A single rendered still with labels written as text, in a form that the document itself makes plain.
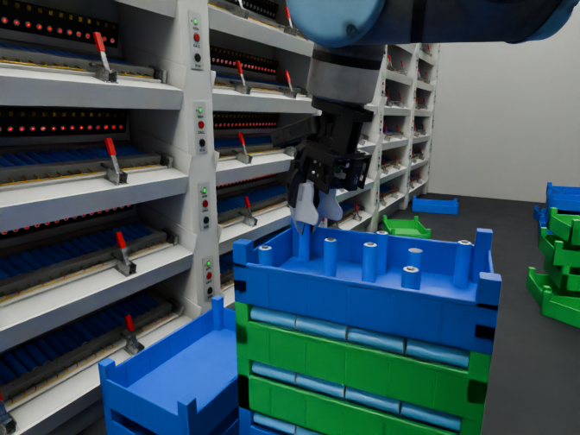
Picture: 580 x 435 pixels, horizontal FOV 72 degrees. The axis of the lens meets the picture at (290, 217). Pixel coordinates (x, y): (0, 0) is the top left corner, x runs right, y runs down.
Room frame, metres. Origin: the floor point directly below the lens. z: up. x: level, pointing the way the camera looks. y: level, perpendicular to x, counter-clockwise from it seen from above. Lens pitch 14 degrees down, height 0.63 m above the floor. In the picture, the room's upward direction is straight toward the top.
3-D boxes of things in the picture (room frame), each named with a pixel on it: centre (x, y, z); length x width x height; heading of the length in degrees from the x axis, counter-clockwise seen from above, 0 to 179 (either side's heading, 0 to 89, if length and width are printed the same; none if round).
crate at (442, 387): (0.50, -0.11, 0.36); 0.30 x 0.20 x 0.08; 66
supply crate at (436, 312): (0.50, -0.11, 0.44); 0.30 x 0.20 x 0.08; 66
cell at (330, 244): (0.53, -0.06, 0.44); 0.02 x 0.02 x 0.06
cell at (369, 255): (0.51, -0.11, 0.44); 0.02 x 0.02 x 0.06
